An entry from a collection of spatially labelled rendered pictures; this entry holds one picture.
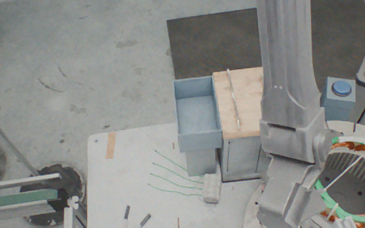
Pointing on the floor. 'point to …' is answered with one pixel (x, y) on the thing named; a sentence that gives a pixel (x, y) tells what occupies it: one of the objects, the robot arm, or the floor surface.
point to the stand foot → (75, 185)
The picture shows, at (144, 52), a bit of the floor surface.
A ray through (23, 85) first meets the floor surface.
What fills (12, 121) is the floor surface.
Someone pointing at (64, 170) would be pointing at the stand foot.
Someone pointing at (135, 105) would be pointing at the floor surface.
